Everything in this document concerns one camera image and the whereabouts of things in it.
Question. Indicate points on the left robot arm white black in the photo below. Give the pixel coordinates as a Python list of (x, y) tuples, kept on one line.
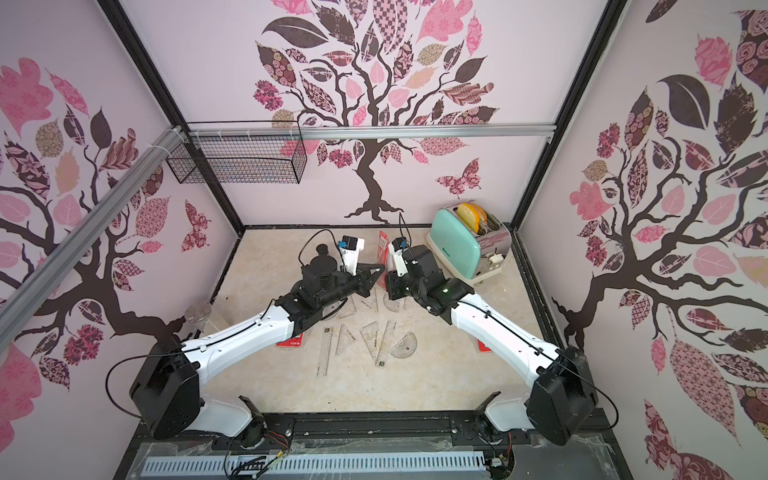
[(168, 391)]

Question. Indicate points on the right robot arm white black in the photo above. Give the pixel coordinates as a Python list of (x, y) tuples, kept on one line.
[(562, 394)]

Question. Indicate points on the clear plastic ruler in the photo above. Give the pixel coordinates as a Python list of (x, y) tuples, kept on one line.
[(324, 352)]

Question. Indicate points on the clear plastic cup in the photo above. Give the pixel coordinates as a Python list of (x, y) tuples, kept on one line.
[(205, 318)]

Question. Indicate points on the aluminium rail back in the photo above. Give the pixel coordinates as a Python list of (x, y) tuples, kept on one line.
[(382, 132)]

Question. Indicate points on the black wire basket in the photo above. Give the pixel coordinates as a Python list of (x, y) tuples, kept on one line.
[(273, 153)]

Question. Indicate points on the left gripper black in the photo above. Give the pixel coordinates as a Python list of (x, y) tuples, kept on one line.
[(374, 276)]

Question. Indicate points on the red ruler set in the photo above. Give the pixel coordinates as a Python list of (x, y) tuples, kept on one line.
[(482, 345), (382, 255), (295, 342)]

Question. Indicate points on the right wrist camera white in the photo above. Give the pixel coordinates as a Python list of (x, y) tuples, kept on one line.
[(397, 250)]

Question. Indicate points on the mint green toaster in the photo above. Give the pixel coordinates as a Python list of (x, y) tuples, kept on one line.
[(470, 257)]

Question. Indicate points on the white slotted cable duct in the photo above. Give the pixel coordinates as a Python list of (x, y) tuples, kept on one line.
[(310, 465)]

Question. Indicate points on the clear protractor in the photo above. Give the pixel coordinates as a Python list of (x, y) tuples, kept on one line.
[(405, 347), (392, 305)]

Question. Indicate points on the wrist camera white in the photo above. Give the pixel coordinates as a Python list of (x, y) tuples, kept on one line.
[(350, 248), (397, 250)]

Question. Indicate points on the aluminium rail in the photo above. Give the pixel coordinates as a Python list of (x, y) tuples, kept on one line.
[(32, 293), (382, 132)]

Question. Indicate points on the yellow toast slice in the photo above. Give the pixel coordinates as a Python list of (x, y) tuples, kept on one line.
[(474, 217)]

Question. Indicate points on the aluminium rail left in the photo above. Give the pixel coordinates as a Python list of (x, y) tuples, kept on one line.
[(32, 293)]

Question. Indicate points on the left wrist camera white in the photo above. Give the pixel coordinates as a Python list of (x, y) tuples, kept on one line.
[(350, 248)]

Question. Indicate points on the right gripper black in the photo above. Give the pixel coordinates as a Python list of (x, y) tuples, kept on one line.
[(402, 280)]

